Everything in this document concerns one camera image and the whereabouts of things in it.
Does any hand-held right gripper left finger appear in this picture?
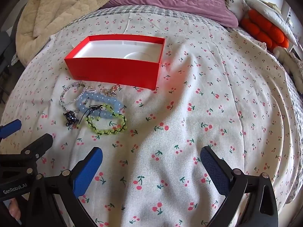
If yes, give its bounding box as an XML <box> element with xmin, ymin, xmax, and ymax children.
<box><xmin>24</xmin><ymin>147</ymin><xmax>103</xmax><ymax>227</ymax></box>

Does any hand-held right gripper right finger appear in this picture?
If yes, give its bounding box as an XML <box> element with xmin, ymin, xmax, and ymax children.
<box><xmin>200</xmin><ymin>146</ymin><xmax>278</xmax><ymax>227</ymax></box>

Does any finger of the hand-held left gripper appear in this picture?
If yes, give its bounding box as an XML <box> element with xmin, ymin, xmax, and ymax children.
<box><xmin>0</xmin><ymin>134</ymin><xmax>54</xmax><ymax>182</ymax></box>
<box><xmin>0</xmin><ymin>120</ymin><xmax>22</xmax><ymax>145</ymax></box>

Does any green bead bracelet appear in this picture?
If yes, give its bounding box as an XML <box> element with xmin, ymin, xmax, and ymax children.
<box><xmin>77</xmin><ymin>104</ymin><xmax>128</xmax><ymax>135</ymax></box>

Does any dark hair claw clip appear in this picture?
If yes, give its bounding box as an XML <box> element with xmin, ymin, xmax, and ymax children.
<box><xmin>63</xmin><ymin>110</ymin><xmax>80</xmax><ymax>129</ymax></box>

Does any clear bead bracelet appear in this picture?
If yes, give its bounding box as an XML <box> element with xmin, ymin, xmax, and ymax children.
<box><xmin>59</xmin><ymin>82</ymin><xmax>96</xmax><ymax>107</ymax></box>

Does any light blue bead bracelet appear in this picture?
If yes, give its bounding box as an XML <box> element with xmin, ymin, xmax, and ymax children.
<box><xmin>76</xmin><ymin>93</ymin><xmax>123</xmax><ymax>119</ymax></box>

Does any red cardboard box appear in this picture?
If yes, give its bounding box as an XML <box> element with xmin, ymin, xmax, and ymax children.
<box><xmin>64</xmin><ymin>34</ymin><xmax>166</xmax><ymax>91</ymax></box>

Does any person's left hand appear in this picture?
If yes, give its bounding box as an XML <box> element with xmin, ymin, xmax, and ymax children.
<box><xmin>5</xmin><ymin>197</ymin><xmax>23</xmax><ymax>219</ymax></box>

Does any cherry print bed sheet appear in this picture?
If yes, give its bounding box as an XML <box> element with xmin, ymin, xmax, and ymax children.
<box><xmin>0</xmin><ymin>7</ymin><xmax>301</xmax><ymax>227</ymax></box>

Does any beige fleece blanket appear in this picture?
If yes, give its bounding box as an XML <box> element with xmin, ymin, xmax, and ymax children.
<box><xmin>15</xmin><ymin>0</ymin><xmax>140</xmax><ymax>64</ymax></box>

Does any white fuzzy plush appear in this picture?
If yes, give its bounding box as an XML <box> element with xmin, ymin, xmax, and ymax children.
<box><xmin>272</xmin><ymin>46</ymin><xmax>303</xmax><ymax>81</ymax></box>

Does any orange plush cushion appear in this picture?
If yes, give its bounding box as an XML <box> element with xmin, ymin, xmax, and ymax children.
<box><xmin>241</xmin><ymin>9</ymin><xmax>290</xmax><ymax>50</ymax></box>

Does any grey checked blanket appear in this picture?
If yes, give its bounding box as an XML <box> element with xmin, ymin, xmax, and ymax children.
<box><xmin>78</xmin><ymin>5</ymin><xmax>228</xmax><ymax>31</ymax></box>

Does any white printed pillow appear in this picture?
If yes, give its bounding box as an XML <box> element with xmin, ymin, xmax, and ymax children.
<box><xmin>221</xmin><ymin>0</ymin><xmax>247</xmax><ymax>22</ymax></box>

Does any white cushion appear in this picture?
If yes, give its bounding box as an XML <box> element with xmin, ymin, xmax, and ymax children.
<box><xmin>245</xmin><ymin>0</ymin><xmax>299</xmax><ymax>46</ymax></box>

